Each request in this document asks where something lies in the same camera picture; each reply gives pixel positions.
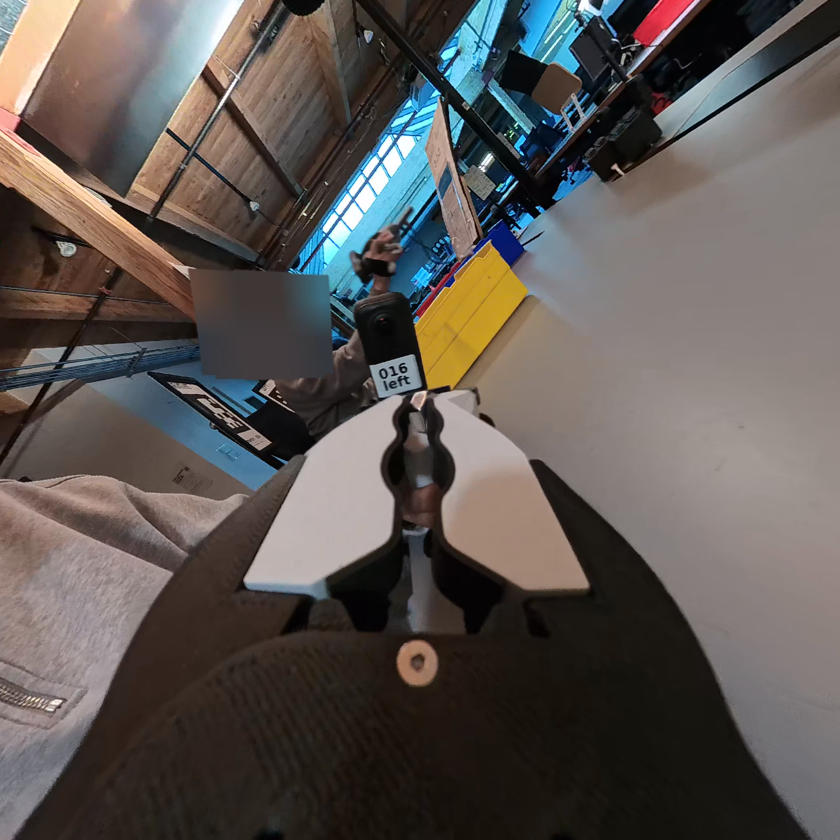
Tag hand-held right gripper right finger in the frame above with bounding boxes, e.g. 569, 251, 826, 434
428, 398, 593, 598

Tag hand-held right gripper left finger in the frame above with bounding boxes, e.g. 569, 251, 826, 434
243, 397, 406, 600

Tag grey desk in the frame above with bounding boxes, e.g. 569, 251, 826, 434
453, 36, 840, 840

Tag black devices on desk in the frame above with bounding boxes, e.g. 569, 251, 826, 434
586, 74, 665, 183

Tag person's left hand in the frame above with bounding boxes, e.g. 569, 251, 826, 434
404, 484, 442, 530

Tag small red plastic bin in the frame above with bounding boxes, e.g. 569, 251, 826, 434
415, 269, 460, 319

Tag black office chair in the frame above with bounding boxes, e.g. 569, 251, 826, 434
252, 394, 316, 464

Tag yellow plastic bin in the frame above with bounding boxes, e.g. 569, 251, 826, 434
413, 239, 530, 395

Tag blue plastic bin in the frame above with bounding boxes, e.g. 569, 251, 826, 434
489, 220, 527, 267

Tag black printed sign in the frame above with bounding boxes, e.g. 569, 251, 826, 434
147, 370, 278, 455

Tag tall cardboard sheet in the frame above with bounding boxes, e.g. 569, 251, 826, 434
424, 98, 484, 258

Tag black metal pole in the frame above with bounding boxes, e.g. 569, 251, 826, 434
357, 0, 549, 210

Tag large cardboard box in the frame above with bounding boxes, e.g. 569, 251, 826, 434
0, 379, 261, 494

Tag grey hooded sweatshirt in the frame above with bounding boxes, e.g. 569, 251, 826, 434
0, 474, 266, 840

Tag metal ceiling pipe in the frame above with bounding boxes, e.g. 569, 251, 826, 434
147, 0, 291, 222

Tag large red plastic bin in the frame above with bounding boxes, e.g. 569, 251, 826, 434
632, 0, 698, 48

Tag metal ventilation duct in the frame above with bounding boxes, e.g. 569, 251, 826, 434
18, 0, 245, 193

